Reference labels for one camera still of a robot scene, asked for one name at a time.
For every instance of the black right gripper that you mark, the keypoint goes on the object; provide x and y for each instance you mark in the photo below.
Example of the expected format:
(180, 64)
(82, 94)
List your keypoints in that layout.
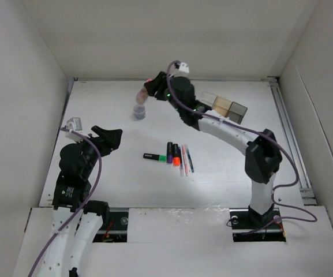
(153, 86)

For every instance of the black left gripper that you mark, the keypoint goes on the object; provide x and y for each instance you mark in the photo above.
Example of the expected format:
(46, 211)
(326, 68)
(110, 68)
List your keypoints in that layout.
(107, 139)

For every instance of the pink capped patterned tube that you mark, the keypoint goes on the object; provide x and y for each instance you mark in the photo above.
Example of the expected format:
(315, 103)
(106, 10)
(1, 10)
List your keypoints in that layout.
(142, 96)

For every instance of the clear jar of paper clips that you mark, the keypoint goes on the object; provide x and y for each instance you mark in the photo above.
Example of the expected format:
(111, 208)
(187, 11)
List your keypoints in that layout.
(139, 111)

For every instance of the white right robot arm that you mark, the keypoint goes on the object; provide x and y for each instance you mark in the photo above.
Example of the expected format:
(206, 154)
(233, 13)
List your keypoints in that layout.
(262, 156)

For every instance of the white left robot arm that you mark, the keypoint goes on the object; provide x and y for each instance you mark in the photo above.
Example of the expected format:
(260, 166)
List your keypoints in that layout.
(76, 218)

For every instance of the clear plastic bin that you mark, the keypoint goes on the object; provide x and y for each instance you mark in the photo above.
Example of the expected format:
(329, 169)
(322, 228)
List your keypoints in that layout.
(207, 98)

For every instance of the purple highlighter marker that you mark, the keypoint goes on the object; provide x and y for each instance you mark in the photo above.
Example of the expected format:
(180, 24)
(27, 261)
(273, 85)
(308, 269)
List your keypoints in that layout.
(169, 153)

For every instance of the green highlighter marker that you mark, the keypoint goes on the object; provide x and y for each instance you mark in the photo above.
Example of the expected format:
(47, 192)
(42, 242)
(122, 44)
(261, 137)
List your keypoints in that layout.
(156, 157)

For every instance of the amber plastic bin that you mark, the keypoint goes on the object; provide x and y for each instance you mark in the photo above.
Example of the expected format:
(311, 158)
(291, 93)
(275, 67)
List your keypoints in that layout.
(222, 106)

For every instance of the teal pen clear cap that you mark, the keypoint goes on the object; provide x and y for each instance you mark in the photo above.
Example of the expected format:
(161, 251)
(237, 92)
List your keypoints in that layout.
(189, 158)

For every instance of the pink pen clear cap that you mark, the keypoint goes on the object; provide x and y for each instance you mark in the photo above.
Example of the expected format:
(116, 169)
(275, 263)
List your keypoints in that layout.
(185, 160)

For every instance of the orange highlighter marker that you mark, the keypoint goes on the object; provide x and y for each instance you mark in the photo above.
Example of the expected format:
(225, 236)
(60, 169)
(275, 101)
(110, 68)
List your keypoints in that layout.
(176, 157)

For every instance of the grey smoked plastic bin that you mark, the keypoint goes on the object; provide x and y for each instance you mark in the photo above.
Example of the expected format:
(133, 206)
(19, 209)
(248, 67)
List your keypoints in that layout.
(236, 112)

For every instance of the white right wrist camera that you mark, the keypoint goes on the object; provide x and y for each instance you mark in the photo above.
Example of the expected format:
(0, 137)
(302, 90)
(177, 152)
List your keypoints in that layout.
(181, 69)

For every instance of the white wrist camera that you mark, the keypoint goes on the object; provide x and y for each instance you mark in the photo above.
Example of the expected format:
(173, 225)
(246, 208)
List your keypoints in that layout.
(73, 125)
(181, 69)

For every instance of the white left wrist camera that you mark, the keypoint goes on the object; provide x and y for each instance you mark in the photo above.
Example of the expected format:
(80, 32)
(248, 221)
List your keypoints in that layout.
(73, 125)

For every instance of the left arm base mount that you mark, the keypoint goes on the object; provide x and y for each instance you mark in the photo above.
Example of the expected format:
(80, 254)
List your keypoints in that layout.
(115, 230)

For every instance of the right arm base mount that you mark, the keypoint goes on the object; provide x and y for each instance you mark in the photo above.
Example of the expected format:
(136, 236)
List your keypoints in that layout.
(249, 228)

